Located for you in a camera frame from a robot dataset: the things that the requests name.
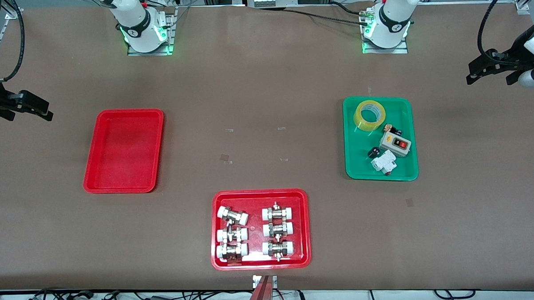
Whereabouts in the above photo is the yellow tape roll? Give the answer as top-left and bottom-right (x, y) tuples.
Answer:
(353, 99), (386, 133)

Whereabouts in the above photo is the red plastic tray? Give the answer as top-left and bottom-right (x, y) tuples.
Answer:
(209, 188), (312, 272)
(80, 108), (167, 195)

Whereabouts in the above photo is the green plastic tray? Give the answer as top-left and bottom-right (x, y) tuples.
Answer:
(342, 94), (419, 184)

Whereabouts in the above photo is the black and orange component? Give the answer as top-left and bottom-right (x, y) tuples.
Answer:
(382, 122), (404, 137)

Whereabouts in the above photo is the white circuit breaker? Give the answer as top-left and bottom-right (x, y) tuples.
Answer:
(370, 150), (399, 177)

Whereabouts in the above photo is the metal fitting with white caps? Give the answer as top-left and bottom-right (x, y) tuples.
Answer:
(216, 243), (249, 264)
(216, 226), (249, 245)
(261, 240), (296, 263)
(261, 201), (295, 221)
(262, 221), (295, 239)
(217, 205), (249, 227)

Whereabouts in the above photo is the red and metal bar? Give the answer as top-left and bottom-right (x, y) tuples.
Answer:
(242, 274), (278, 300)

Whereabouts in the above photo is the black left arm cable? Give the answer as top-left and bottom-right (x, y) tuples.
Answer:
(475, 0), (518, 63)

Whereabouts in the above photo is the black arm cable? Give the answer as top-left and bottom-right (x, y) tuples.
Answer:
(0, 0), (28, 83)
(475, 0), (518, 63)

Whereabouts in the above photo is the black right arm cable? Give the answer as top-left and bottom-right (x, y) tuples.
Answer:
(0, 0), (28, 83)

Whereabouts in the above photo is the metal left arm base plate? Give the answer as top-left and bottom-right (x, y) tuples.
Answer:
(360, 7), (409, 55)

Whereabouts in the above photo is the grey push-button switch box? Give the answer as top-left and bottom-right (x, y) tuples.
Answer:
(378, 130), (412, 157)

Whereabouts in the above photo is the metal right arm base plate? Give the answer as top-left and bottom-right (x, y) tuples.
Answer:
(125, 6), (178, 57)

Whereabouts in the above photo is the black cable on table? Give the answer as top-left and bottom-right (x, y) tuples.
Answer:
(283, 4), (370, 28)

